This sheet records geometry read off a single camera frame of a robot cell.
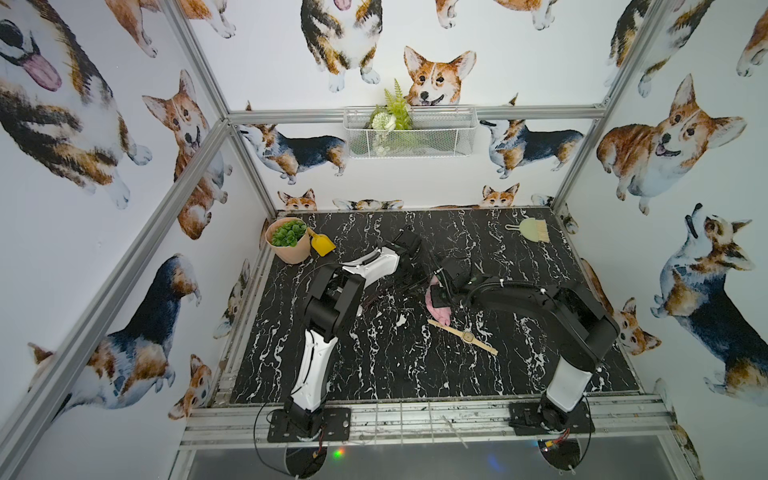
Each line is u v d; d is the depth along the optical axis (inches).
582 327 19.0
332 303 22.1
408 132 33.8
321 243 43.0
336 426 29.0
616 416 29.9
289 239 37.4
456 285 28.7
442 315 35.0
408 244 32.3
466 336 34.6
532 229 45.0
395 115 32.2
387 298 38.3
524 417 29.1
